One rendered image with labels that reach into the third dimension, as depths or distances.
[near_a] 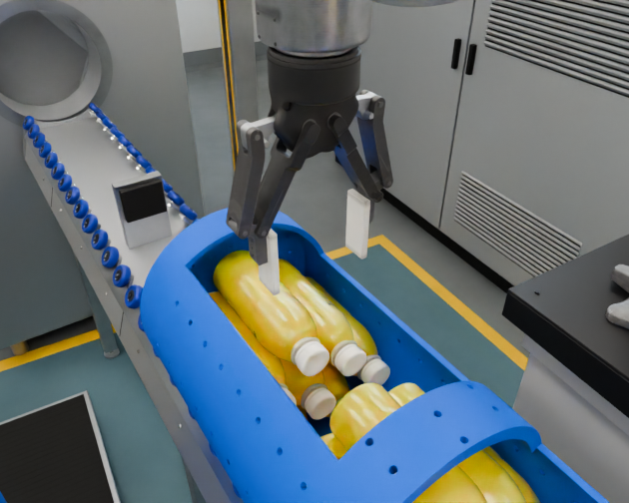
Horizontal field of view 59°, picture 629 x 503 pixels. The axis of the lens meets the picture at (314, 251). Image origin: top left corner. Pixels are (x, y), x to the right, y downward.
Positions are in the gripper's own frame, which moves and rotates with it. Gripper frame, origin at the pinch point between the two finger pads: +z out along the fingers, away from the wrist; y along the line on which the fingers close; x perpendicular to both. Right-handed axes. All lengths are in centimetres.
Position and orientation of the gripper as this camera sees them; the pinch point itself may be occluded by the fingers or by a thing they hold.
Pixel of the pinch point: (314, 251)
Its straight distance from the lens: 56.1
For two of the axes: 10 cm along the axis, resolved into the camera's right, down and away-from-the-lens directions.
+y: -8.4, 3.2, -4.4
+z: 0.0, 8.1, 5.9
